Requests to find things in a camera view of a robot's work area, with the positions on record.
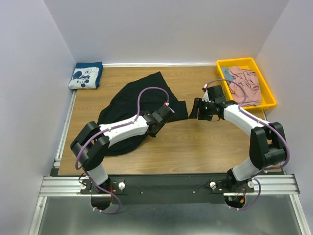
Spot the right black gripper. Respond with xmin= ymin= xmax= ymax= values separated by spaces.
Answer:
xmin=188 ymin=97 xmax=214 ymax=121

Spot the black t-shirt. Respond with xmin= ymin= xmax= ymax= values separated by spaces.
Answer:
xmin=97 ymin=72 xmax=188 ymax=156

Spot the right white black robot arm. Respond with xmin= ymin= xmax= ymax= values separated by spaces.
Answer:
xmin=189 ymin=98 xmax=290 ymax=192

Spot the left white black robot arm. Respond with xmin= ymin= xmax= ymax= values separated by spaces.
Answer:
xmin=70 ymin=104 xmax=175 ymax=193

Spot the light blue garment in bin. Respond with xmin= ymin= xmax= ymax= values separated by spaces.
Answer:
xmin=221 ymin=67 xmax=234 ymax=85

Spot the pink t-shirt in bin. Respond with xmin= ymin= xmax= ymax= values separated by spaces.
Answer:
xmin=229 ymin=66 xmax=262 ymax=107

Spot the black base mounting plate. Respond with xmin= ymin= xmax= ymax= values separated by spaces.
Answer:
xmin=80 ymin=173 xmax=254 ymax=209

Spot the yellow plastic bin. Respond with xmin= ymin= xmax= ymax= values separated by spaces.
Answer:
xmin=216 ymin=57 xmax=277 ymax=110

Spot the folded blue cartoon t-shirt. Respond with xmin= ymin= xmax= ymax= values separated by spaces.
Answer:
xmin=68 ymin=62 xmax=103 ymax=90

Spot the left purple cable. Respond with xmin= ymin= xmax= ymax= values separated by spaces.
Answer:
xmin=75 ymin=87 xmax=171 ymax=215

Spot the purple cable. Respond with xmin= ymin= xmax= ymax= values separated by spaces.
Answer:
xmin=75 ymin=87 xmax=171 ymax=215
xmin=202 ymin=78 xmax=291 ymax=212

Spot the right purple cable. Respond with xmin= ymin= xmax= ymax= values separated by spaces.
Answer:
xmin=202 ymin=78 xmax=291 ymax=212

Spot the aluminium frame rail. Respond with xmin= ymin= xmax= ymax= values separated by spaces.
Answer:
xmin=40 ymin=174 xmax=300 ymax=197

